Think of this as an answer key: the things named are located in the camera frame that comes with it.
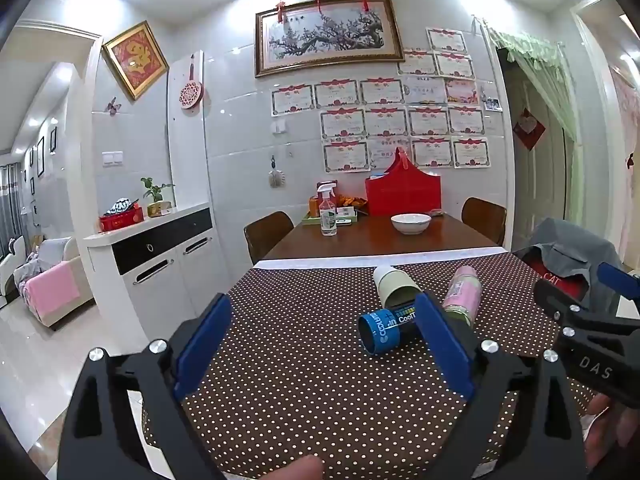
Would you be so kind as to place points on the pink blanket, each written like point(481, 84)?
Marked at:
point(50, 290)

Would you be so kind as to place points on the blue cup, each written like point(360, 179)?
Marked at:
point(382, 327)

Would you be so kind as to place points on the white sideboard cabinet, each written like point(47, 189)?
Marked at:
point(150, 255)

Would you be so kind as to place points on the beige and white cup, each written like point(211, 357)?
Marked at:
point(395, 282)

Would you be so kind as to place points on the grey jacket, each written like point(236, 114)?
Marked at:
point(565, 242)

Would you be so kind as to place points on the plate of orange snacks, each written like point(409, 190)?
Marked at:
point(352, 201)

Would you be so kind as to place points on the white bowl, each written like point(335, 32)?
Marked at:
point(411, 223)

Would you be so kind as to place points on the round pink wall ornament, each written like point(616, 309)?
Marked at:
point(191, 94)

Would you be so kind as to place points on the brown polka-dot tablecloth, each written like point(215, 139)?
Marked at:
point(310, 360)

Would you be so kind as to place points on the wall of award certificates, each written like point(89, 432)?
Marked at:
point(390, 120)

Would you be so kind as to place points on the green door curtain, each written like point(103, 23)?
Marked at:
point(535, 55)

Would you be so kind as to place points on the butterfly wall decal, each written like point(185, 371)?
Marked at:
point(113, 106)

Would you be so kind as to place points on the white wall socket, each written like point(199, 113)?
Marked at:
point(280, 126)

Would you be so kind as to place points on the beige sofa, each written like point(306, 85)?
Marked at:
point(55, 260)

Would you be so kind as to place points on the person's left hand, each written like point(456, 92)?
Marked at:
point(295, 469)

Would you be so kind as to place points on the gold framed red picture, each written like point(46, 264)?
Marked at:
point(135, 60)

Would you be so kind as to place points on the pink cup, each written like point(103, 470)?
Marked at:
point(464, 292)

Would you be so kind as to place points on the white light switch panel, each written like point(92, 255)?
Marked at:
point(112, 158)

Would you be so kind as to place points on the framed plum blossom painting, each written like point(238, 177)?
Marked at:
point(327, 35)

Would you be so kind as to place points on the green tray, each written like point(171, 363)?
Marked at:
point(345, 219)

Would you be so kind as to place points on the orange bottle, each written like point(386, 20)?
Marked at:
point(314, 206)

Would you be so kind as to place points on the red gift bag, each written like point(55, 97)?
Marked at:
point(402, 192)

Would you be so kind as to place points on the small potted plant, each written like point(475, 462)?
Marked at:
point(156, 195)

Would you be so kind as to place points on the black framed wall picture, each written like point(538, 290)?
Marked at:
point(40, 156)
point(53, 139)

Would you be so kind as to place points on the clear spray bottle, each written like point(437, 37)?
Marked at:
point(328, 217)

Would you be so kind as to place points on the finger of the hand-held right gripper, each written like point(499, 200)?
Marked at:
point(617, 282)
point(560, 305)

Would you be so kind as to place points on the red diamond door ornament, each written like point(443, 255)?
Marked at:
point(529, 130)

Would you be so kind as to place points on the person's right hand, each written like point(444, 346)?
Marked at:
point(612, 430)

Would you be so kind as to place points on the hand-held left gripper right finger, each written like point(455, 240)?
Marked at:
point(446, 347)

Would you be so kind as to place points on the red tin box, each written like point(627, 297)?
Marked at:
point(121, 221)

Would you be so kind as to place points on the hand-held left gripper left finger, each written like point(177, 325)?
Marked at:
point(200, 347)

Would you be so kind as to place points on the small wall photos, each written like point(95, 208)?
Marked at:
point(492, 102)

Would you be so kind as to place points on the brown wooden chair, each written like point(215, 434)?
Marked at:
point(267, 235)
point(484, 217)

